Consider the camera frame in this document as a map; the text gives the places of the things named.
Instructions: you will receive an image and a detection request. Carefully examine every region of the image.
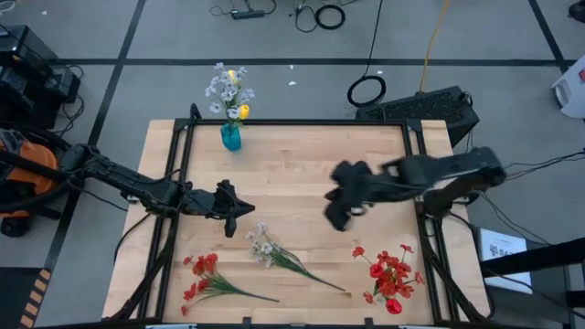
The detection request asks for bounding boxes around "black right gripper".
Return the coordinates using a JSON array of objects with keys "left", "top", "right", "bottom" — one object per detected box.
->
[{"left": 323, "top": 159, "right": 395, "bottom": 232}]

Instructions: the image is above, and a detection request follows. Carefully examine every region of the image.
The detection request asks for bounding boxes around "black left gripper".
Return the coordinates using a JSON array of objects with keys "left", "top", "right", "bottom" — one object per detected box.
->
[{"left": 189, "top": 179, "right": 255, "bottom": 239}]

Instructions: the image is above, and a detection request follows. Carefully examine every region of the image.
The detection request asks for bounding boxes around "white artificial flower bunch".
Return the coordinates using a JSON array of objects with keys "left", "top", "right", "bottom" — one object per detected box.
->
[
  {"left": 245, "top": 220, "right": 347, "bottom": 292},
  {"left": 204, "top": 61, "right": 256, "bottom": 127}
]

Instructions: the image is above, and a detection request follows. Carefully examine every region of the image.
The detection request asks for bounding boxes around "red artificial flower bunch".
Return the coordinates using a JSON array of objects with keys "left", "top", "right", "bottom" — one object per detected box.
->
[
  {"left": 179, "top": 252, "right": 281, "bottom": 319},
  {"left": 351, "top": 243, "right": 425, "bottom": 305}
]

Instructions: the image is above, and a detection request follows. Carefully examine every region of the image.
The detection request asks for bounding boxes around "blue glass vase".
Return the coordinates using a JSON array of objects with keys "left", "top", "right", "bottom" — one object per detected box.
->
[{"left": 219, "top": 122, "right": 242, "bottom": 153}]

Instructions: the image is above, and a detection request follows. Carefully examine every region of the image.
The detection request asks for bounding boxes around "clear glass vase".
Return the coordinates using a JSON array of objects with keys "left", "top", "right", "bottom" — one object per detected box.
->
[{"left": 370, "top": 281, "right": 403, "bottom": 305}]

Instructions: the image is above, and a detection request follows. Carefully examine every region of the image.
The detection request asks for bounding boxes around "black perforated computer case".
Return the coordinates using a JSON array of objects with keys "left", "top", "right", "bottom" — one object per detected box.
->
[{"left": 355, "top": 85, "right": 481, "bottom": 148}]

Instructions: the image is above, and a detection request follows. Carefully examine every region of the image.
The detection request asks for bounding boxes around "white printed paper sign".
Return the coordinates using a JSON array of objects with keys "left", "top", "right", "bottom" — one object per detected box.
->
[{"left": 477, "top": 227, "right": 534, "bottom": 293}]

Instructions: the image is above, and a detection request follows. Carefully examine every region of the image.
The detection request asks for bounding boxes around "black power strip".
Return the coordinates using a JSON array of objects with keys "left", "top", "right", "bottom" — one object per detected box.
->
[{"left": 230, "top": 8, "right": 266, "bottom": 20}]

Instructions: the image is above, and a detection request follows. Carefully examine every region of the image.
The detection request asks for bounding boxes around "black beam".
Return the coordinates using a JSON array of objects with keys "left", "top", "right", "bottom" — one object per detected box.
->
[{"left": 479, "top": 236, "right": 585, "bottom": 278}]

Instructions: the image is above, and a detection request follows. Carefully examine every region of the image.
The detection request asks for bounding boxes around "orange black shop vacuum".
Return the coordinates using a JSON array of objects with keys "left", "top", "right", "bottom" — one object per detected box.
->
[{"left": 0, "top": 127, "right": 60, "bottom": 239}]

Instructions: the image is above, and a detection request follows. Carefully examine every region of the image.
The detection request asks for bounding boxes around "black mat with hazard stripes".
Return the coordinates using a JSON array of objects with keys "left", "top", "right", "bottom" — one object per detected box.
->
[{"left": 0, "top": 267, "right": 52, "bottom": 329}]

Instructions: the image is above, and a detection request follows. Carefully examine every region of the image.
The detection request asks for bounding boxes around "black electronics stack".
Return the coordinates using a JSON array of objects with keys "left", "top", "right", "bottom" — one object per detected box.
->
[{"left": 0, "top": 25, "right": 86, "bottom": 132}]

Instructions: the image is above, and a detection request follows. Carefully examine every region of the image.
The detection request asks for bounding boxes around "white bucket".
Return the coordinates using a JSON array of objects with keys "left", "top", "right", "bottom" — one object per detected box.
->
[{"left": 550, "top": 53, "right": 585, "bottom": 120}]

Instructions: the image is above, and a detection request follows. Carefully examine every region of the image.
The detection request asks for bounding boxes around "black aluminium table frame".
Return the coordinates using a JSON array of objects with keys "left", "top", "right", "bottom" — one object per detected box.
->
[{"left": 109, "top": 102, "right": 493, "bottom": 329}]

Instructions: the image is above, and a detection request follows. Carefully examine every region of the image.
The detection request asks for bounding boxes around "black hanging cable with coil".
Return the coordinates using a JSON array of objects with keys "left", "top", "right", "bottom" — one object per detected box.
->
[{"left": 346, "top": 0, "right": 388, "bottom": 109}]

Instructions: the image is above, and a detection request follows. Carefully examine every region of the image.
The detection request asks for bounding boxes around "yellow hanging cable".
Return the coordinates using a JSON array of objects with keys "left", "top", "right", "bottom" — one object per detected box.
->
[{"left": 418, "top": 0, "right": 453, "bottom": 95}]

